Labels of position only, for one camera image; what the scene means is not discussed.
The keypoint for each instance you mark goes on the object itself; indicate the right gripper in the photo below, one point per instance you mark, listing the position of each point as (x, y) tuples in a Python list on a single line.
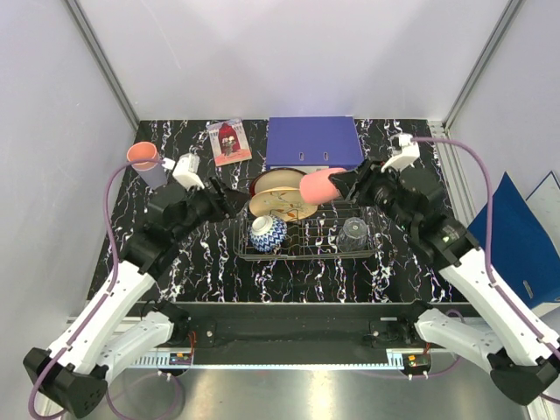
[(347, 182)]

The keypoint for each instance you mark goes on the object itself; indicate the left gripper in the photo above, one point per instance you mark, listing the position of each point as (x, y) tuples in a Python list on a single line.
[(226, 203)]

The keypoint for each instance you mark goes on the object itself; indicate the pink plastic cup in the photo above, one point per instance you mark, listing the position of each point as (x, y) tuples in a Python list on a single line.
[(144, 155), (317, 189)]

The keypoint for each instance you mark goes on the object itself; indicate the lavender plastic cup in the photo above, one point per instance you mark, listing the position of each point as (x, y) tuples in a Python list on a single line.
[(154, 177)]

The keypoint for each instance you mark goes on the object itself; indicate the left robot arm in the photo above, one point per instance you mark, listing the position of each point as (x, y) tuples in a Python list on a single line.
[(76, 369)]

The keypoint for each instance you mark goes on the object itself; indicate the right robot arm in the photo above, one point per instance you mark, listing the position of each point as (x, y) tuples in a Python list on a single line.
[(519, 351)]

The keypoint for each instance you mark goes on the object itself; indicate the blue white patterned bowl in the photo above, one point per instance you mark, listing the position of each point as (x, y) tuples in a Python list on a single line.
[(267, 233)]

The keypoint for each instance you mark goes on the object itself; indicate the red rimmed cream plate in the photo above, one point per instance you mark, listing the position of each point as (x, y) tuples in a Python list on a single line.
[(274, 178)]

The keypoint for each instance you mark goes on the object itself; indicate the cream floral plate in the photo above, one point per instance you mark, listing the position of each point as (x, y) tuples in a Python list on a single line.
[(285, 203)]

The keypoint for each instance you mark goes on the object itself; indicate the clear glass tumbler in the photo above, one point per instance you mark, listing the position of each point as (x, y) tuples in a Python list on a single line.
[(353, 235)]

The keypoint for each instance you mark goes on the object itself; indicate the red illustrated booklet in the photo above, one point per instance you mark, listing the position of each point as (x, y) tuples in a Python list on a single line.
[(229, 142)]

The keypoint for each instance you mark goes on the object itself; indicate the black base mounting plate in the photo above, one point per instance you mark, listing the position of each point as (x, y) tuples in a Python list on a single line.
[(298, 336)]

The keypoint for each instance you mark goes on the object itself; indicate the blue folder outside cell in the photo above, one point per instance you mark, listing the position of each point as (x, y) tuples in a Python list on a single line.
[(525, 241)]

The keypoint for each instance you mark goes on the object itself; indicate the blue ring binder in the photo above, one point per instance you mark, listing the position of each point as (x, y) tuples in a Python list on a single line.
[(318, 141)]

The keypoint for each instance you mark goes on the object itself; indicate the black wire dish rack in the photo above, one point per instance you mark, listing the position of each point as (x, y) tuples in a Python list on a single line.
[(308, 239)]

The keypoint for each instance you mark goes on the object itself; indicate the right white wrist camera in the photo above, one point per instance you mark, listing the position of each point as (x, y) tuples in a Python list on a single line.
[(405, 155)]

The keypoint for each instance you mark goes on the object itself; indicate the white cable duct rail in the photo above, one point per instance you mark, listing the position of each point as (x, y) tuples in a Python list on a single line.
[(164, 360)]

